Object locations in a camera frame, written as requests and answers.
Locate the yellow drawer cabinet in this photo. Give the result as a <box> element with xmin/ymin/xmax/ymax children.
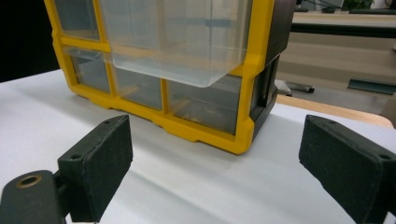
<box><xmin>43</xmin><ymin>0</ymin><xmax>297</xmax><ymax>156</ymax></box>

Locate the large clear plastic drawer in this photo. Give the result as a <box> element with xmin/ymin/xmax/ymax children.
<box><xmin>98</xmin><ymin>0</ymin><xmax>253</xmax><ymax>89</ymax></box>

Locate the grey metal bar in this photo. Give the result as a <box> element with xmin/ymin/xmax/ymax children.
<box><xmin>275</xmin><ymin>78</ymin><xmax>316</xmax><ymax>96</ymax></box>

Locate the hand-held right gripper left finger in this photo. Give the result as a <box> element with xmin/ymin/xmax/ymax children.
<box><xmin>57</xmin><ymin>114</ymin><xmax>134</xmax><ymax>223</ymax></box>

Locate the dark green strip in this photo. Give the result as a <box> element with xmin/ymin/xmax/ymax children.
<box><xmin>346</xmin><ymin>77</ymin><xmax>396</xmax><ymax>96</ymax></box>

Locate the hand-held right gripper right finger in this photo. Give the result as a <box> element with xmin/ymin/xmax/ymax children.
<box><xmin>298</xmin><ymin>114</ymin><xmax>396</xmax><ymax>224</ymax></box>

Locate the black horizontal rail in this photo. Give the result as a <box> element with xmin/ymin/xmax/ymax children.
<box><xmin>290</xmin><ymin>22</ymin><xmax>396</xmax><ymax>39</ymax></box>

